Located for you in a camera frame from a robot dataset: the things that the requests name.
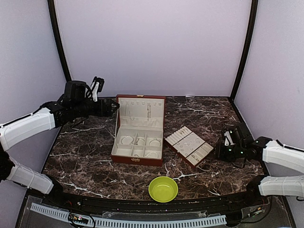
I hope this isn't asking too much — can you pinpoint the black right frame post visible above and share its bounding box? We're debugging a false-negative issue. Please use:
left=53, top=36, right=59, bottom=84
left=229, top=0, right=258, bottom=103

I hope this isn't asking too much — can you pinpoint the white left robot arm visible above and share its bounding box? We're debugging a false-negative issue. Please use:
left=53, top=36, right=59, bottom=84
left=0, top=77, right=120, bottom=207

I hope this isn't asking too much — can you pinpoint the thin silver pendant necklace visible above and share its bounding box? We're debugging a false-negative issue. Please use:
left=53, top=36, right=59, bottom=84
left=124, top=104, right=136, bottom=121

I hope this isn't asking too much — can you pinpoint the brown wooden jewelry box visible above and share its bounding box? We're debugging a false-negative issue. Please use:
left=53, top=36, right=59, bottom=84
left=111, top=95, right=166, bottom=166

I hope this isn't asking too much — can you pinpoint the white slotted cable duct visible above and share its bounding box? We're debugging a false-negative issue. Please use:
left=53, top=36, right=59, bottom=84
left=30, top=203, right=227, bottom=228

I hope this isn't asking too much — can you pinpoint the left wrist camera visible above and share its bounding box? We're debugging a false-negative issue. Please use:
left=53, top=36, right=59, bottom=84
left=90, top=76, right=105, bottom=102

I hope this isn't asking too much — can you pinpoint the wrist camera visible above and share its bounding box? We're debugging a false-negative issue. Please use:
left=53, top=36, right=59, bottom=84
left=221, top=128, right=239, bottom=146
left=90, top=76, right=105, bottom=102

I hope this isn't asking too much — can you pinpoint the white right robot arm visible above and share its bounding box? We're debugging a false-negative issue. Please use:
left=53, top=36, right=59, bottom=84
left=215, top=123, right=304, bottom=206

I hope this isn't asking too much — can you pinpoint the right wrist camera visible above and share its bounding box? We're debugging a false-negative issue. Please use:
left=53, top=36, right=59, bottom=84
left=221, top=128, right=239, bottom=146

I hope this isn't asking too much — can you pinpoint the brown ring earring tray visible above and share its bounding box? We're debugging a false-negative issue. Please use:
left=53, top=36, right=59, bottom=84
left=165, top=126, right=214, bottom=169

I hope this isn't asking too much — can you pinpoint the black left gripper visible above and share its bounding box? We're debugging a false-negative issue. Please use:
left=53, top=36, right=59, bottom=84
left=72, top=98, right=120, bottom=118

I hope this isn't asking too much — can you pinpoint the black left frame post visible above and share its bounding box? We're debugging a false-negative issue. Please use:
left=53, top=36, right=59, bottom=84
left=47, top=0, right=72, bottom=82

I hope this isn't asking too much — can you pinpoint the black frame post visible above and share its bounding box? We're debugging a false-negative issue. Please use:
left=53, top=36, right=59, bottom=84
left=229, top=0, right=258, bottom=103
left=47, top=0, right=72, bottom=82

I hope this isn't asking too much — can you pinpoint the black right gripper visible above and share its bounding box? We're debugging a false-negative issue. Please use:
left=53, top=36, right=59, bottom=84
left=209, top=142, right=245, bottom=162

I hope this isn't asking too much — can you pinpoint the green bowl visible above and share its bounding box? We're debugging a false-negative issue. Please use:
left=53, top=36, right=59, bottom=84
left=148, top=176, right=179, bottom=203

